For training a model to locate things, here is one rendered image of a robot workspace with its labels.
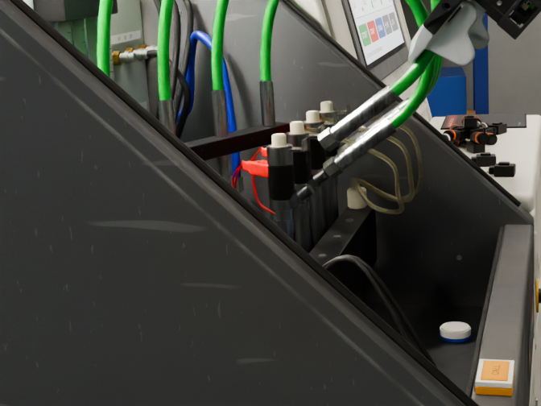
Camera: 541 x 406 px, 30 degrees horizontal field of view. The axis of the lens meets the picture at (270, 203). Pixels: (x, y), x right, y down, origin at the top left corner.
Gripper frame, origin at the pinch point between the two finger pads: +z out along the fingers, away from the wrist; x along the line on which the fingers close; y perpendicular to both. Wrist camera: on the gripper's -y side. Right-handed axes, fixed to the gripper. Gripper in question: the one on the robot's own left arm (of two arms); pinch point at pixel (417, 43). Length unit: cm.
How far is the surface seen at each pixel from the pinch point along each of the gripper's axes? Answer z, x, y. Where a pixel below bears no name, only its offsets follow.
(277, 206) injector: 21.4, -8.4, 0.0
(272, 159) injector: 17.8, -7.4, -3.7
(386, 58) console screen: 37, 61, -7
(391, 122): 11.5, 4.0, 3.1
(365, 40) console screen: 30, 48, -10
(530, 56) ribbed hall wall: 259, 601, 27
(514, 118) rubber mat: 44, 89, 18
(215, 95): 26.9, 6.6, -16.0
